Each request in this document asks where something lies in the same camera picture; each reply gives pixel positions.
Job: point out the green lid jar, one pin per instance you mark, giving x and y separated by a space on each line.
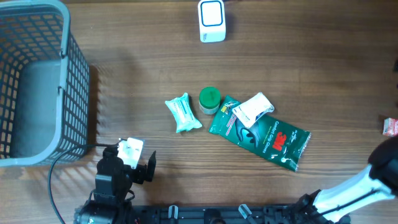
209 100

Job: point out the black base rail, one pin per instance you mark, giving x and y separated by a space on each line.
277 214

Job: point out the light green tissue packet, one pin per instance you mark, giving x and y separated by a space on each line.
183 115

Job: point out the white barcode scanner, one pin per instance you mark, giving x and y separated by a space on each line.
212 22

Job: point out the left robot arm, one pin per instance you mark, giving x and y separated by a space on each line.
110 201

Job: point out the red small box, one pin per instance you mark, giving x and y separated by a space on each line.
390 127

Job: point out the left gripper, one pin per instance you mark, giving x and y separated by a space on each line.
144 172

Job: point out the green 3M gloves packet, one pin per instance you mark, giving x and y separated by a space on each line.
269 138

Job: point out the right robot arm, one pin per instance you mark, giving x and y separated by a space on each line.
376 182

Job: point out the grey plastic shopping basket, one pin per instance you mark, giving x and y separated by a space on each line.
45 85

